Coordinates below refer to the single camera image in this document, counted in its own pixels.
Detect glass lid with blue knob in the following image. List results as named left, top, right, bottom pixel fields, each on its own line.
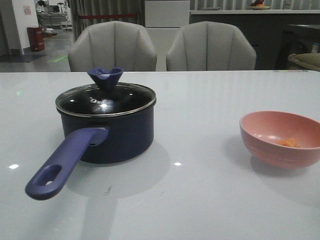
left=55, top=67, right=156, bottom=118

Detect pink bowl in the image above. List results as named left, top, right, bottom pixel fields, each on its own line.
left=239, top=110, right=320, bottom=169

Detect orange ham pieces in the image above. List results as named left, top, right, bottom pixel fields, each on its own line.
left=276, top=138, right=300, bottom=148

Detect dark blue saucepan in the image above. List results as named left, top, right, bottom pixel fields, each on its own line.
left=25, top=103, right=155, bottom=201

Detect right beige chair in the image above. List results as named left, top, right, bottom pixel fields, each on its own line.
left=166, top=21, right=257, bottom=71

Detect beige chair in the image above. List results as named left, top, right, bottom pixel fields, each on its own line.
left=166, top=21, right=257, bottom=71
left=68, top=21, right=157, bottom=72

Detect left beige chair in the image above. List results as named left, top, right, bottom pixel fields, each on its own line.
left=68, top=21, right=157, bottom=72

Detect white cabinet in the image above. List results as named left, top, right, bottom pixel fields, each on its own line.
left=144, top=0, right=190, bottom=72

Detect dark counter with white top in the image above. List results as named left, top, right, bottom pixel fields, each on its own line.
left=189, top=9, right=320, bottom=70

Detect fruit plate on counter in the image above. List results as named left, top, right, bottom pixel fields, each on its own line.
left=249, top=0, right=270, bottom=10

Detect red trash bin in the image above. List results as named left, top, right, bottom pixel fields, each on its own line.
left=27, top=26, right=45, bottom=52

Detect beige cushion at right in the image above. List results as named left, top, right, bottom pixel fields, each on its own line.
left=288, top=53, right=320, bottom=72

